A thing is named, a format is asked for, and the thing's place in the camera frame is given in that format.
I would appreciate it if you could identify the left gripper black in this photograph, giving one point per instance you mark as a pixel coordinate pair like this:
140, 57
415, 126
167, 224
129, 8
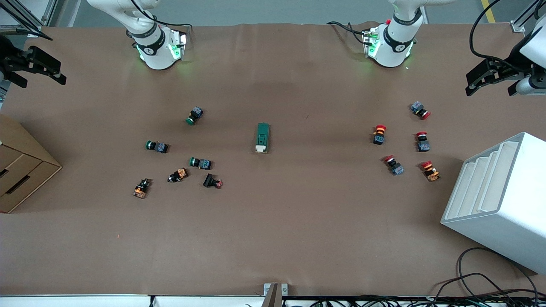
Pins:
513, 62

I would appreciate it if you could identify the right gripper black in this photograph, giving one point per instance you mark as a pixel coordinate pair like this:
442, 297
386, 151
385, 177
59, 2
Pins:
9, 57

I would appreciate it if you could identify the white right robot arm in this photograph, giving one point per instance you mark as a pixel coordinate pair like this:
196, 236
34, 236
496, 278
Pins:
154, 55

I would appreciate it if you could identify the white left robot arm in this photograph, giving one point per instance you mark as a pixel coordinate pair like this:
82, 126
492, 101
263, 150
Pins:
392, 47

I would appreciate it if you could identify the red mushroom button grey block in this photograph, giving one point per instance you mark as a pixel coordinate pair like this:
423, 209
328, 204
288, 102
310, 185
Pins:
422, 142
394, 165
420, 110

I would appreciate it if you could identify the brown cardboard box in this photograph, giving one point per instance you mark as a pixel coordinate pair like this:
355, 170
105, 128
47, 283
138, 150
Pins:
25, 170

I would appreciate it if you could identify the red mushroom button orange block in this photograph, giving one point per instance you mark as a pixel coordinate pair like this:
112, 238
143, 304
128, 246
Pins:
430, 171

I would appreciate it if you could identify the red mushroom button black block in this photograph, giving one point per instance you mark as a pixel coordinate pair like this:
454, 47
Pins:
379, 134

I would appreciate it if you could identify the white slotted rack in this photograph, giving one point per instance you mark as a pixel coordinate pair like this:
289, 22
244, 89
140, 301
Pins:
503, 213

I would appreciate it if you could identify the green pushbutton blue-grey block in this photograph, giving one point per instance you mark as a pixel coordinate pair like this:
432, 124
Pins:
201, 163
157, 146
195, 116

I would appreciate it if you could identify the black pushbutton orange block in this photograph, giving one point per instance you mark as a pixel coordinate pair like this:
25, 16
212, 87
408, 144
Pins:
141, 188
178, 175

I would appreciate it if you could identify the black square pushbutton red terminals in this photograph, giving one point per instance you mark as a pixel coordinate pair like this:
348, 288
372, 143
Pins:
211, 181

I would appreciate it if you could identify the brown table mat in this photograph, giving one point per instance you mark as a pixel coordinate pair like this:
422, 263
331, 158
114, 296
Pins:
298, 221

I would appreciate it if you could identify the aluminium frame profile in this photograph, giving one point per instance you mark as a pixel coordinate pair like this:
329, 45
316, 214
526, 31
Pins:
25, 19
519, 23

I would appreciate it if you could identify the metal table edge bracket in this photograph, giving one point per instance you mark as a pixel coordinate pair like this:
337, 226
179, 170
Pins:
275, 292

